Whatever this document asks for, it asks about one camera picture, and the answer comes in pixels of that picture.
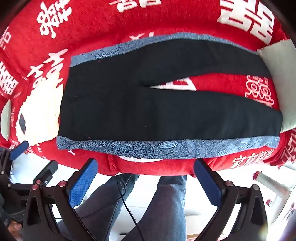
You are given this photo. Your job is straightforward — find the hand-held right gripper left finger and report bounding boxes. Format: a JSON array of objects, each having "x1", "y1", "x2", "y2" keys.
[{"x1": 23, "y1": 158, "x2": 99, "y2": 241}]

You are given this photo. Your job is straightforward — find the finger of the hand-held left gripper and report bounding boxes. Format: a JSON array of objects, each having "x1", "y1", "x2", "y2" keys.
[
  {"x1": 34, "y1": 160, "x2": 59, "y2": 186},
  {"x1": 9, "y1": 140, "x2": 30, "y2": 161}
]

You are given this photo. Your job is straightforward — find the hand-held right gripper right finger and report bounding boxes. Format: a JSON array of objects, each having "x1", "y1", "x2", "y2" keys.
[{"x1": 194, "y1": 158, "x2": 269, "y2": 241}]

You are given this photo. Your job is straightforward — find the black pants with blue trim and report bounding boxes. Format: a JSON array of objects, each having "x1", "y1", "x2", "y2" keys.
[{"x1": 56, "y1": 32, "x2": 284, "y2": 160}]

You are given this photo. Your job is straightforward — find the person's left hand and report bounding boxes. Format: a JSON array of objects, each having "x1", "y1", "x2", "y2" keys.
[{"x1": 7, "y1": 220, "x2": 24, "y2": 239}]

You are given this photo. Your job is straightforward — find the pale grey rounded object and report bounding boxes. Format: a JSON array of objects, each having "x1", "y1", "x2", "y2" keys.
[{"x1": 0, "y1": 99, "x2": 12, "y2": 140}]

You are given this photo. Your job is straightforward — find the person's right leg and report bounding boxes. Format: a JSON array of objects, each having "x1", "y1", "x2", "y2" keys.
[{"x1": 121, "y1": 175, "x2": 188, "y2": 241}]

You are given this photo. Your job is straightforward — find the white metal stand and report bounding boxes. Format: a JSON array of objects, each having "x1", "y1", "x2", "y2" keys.
[{"x1": 253, "y1": 170, "x2": 296, "y2": 224}]

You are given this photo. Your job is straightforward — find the white pillow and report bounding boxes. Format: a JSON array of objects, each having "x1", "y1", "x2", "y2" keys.
[{"x1": 257, "y1": 39, "x2": 296, "y2": 133}]

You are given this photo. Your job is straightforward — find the red printed blanket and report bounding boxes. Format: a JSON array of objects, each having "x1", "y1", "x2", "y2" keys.
[{"x1": 0, "y1": 0, "x2": 296, "y2": 177}]

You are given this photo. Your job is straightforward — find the black cable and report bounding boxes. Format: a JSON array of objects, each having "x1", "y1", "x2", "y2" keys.
[{"x1": 117, "y1": 175, "x2": 142, "y2": 233}]

